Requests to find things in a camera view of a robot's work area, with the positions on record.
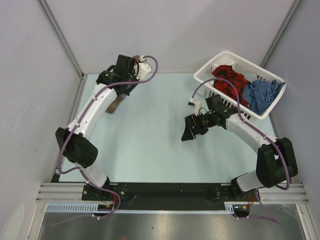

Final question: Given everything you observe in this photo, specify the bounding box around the left aluminium corner post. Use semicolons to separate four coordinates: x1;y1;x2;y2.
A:
36;0;84;79

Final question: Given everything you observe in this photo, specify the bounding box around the white slotted cable duct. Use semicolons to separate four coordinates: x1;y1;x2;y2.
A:
46;202;251;217

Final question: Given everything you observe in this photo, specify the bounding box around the blue checked shirt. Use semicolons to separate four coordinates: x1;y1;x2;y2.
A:
242;79;285;115

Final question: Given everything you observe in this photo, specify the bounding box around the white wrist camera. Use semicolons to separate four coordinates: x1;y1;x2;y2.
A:
133;55;152;81
187;98;202;116

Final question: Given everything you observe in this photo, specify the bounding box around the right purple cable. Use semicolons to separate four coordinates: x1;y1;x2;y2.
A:
191;77;292;227

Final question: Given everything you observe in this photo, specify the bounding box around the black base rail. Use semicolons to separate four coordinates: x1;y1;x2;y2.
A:
82;181;256;212

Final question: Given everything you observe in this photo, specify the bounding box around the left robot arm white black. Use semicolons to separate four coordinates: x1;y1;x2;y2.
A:
55;54;146;200

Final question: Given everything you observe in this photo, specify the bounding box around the purple cable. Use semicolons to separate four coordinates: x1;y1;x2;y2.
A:
191;77;292;227
48;55;159;226

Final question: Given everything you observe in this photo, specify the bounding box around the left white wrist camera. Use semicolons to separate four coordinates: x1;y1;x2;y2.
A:
133;55;152;81

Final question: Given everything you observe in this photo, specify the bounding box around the white plastic laundry basket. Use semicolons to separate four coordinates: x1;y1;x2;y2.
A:
193;51;287;121

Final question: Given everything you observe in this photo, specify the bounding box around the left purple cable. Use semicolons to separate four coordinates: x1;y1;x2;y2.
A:
48;55;159;226

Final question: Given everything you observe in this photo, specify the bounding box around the aluminium frame profile front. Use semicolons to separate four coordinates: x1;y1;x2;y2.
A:
36;182;85;203

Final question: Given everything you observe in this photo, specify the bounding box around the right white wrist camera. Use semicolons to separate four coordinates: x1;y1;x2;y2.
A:
187;98;202;116

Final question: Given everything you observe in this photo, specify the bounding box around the red black checked shirt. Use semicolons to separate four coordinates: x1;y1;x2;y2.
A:
211;65;251;107

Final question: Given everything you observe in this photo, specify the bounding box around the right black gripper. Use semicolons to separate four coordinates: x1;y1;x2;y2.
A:
181;111;215;142

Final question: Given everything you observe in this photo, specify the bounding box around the aluminium corner post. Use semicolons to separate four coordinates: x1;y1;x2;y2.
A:
36;0;84;79
259;0;303;68

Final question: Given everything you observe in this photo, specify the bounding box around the brown red plaid shirt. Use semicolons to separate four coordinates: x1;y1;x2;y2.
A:
105;94;126;114

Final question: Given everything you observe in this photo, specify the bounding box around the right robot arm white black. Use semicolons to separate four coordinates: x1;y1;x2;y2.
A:
181;94;299;201

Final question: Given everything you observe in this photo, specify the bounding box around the right aluminium corner post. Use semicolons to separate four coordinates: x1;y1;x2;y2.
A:
259;0;303;68

